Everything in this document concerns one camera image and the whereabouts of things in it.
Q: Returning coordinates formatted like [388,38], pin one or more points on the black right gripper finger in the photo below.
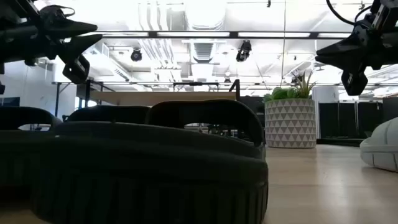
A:
[351,43]
[342,63]

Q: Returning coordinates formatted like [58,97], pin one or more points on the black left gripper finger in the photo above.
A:
[77,45]
[68,29]

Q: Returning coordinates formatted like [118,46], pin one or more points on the light grey slide sandal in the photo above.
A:
[382,146]

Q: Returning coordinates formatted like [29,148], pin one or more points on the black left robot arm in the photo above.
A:
[12,9]

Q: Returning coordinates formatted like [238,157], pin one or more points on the white column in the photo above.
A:
[325,102]

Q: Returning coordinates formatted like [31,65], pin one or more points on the spiky green plant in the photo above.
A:
[304,88]

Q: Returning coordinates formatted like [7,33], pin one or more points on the black partition cabinet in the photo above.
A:
[348,119]

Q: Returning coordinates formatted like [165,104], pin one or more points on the black ceiling spot lamp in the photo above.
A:
[243,52]
[136,55]

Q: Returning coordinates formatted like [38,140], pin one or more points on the dark background box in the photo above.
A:
[390,109]

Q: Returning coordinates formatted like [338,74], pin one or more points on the leafy green plant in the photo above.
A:
[280,93]

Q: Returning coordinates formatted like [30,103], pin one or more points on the triangle patterned planter pot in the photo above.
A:
[290,124]

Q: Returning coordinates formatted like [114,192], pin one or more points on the ceiling air vent grille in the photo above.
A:
[202,51]

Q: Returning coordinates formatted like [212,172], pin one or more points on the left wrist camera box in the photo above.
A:
[76,70]

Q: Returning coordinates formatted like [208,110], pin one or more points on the black background table frame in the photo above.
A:
[57,99]

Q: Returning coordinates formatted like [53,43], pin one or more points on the dark wall monitor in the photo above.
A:
[9,101]

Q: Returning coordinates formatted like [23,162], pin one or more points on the wooden shelf black metal frame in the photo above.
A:
[161,98]

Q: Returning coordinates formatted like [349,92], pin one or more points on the overhead light bar rail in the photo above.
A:
[192,34]

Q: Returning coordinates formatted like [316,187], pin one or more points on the round ceiling air duct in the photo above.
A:
[205,14]

